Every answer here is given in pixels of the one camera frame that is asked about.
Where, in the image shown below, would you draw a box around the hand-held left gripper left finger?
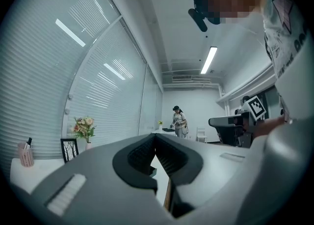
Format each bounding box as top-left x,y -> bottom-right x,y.
29,134 -> 178,225

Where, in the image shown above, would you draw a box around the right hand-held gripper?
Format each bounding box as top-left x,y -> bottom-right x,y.
208,95 -> 268,149

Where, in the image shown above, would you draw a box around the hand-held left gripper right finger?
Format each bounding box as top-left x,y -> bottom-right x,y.
154,134 -> 252,225

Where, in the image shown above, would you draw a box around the person's right forearm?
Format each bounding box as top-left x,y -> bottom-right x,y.
254,116 -> 293,138

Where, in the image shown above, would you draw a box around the white chair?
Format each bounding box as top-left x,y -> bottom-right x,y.
195,127 -> 209,143

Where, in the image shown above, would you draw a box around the flower bouquet in white vase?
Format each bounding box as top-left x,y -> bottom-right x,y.
71,115 -> 97,151

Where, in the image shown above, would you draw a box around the ceiling air vent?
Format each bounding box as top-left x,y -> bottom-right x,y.
171,75 -> 193,82

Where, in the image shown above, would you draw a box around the long ceiling light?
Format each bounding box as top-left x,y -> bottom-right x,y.
200,45 -> 218,75

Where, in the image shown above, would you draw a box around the pink dotted pen holder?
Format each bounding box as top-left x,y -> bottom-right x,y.
17,142 -> 35,168

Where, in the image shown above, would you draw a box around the person's white printed shirt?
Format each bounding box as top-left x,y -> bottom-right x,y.
250,0 -> 314,128

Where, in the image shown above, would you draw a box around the white window blinds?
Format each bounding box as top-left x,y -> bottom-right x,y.
0,0 -> 164,168

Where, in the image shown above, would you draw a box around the black picture frame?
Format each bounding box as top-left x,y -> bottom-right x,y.
60,138 -> 79,164

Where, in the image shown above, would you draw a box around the white wall pipes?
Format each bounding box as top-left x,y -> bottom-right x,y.
215,65 -> 279,116

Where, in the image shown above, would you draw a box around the black head-worn camera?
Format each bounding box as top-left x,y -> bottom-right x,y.
188,0 -> 221,32

